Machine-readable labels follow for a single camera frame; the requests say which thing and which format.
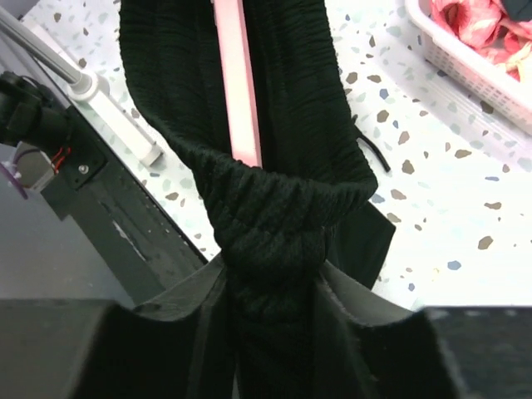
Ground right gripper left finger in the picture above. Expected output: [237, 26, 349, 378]
[1, 262, 235, 399]

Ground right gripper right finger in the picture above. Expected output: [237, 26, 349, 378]
[313, 264, 531, 398]

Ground black shorts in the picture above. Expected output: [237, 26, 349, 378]
[119, 1, 393, 398]

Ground pink hanger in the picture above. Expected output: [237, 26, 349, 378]
[212, 0, 262, 167]

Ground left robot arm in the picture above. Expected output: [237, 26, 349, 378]
[1, 71, 72, 152]

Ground metal clothes rack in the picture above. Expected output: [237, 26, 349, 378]
[1, 9, 163, 167]

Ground white plastic basket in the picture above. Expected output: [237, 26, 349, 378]
[405, 0, 531, 134]

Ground pink garment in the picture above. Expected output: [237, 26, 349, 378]
[431, 0, 531, 86]

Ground dark teal garment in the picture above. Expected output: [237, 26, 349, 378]
[501, 0, 532, 22]

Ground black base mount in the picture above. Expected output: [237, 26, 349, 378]
[42, 106, 207, 303]

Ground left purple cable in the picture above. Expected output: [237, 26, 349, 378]
[0, 161, 30, 200]

